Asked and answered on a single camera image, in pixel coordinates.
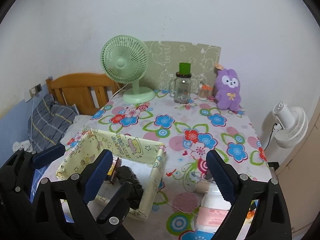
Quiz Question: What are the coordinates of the dark grey knitted cloth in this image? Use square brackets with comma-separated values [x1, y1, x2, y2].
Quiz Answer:
[116, 166, 144, 210]

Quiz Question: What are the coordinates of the pink paper packet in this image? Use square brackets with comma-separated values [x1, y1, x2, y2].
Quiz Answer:
[196, 207, 228, 227]

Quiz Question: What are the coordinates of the white cloth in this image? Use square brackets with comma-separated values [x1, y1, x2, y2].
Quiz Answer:
[194, 180, 212, 194]
[12, 140, 33, 152]

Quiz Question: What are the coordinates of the crumpled white cloth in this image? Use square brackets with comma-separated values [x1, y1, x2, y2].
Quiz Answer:
[12, 140, 33, 152]

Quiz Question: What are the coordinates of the grey plaid pillow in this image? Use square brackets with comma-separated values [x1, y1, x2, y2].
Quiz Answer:
[28, 93, 79, 152]

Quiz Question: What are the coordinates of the yellow cartoon fabric storage box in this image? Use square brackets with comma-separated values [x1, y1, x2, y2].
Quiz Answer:
[56, 128, 166, 221]

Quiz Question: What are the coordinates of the floral tablecloth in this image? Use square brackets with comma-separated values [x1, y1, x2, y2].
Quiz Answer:
[44, 90, 271, 239]

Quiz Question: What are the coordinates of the white standing fan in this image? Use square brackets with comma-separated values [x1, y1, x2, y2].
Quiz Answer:
[273, 102, 309, 148]

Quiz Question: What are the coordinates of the green desk fan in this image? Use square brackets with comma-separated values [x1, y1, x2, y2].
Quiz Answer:
[100, 35, 155, 104]

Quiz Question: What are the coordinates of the purple plush bunny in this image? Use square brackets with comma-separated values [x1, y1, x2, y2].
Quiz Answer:
[215, 68, 241, 112]

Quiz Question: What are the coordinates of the glass mug jar green lid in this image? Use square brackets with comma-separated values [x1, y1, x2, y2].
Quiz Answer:
[169, 62, 191, 104]

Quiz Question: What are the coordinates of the cotton swab jar orange lid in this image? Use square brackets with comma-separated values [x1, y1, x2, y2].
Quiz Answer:
[197, 83, 213, 100]

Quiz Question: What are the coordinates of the green patterned backboard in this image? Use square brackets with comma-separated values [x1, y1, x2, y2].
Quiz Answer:
[139, 41, 221, 93]

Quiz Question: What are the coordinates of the wall power socket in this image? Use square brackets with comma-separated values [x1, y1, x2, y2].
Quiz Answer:
[29, 83, 42, 98]

